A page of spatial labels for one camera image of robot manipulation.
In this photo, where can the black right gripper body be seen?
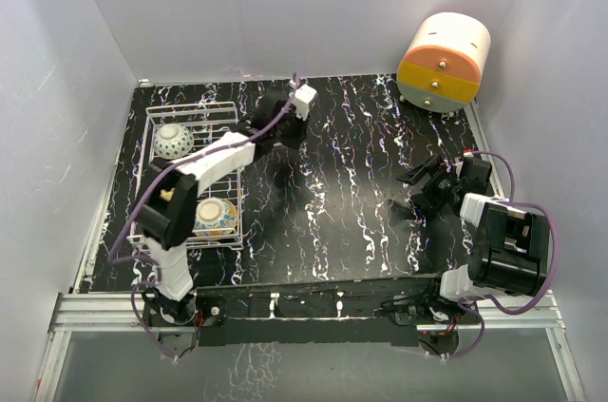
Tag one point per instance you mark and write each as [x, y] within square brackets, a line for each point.
[438, 192]

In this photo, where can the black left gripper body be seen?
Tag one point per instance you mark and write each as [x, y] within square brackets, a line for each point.
[289, 131]

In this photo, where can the orange blue swirl bowl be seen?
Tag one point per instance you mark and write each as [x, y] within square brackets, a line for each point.
[215, 218]

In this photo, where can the blue patterned bowl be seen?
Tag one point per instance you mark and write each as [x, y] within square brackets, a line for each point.
[173, 141]

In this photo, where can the yellow sun pattern bowl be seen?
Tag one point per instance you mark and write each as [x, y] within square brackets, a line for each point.
[167, 195]

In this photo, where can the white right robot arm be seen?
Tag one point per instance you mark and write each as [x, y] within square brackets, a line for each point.
[510, 262]

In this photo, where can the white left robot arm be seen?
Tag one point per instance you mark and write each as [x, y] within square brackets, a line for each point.
[168, 210]

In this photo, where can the cylindrical drawer cabinet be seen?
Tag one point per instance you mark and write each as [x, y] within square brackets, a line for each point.
[442, 69]

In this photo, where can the white wire dish rack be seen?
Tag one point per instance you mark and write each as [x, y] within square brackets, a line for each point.
[207, 123]

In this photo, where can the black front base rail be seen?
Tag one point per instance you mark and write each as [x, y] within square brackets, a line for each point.
[369, 310]

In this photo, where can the aluminium frame rail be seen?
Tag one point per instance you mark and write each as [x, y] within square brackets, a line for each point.
[80, 313]

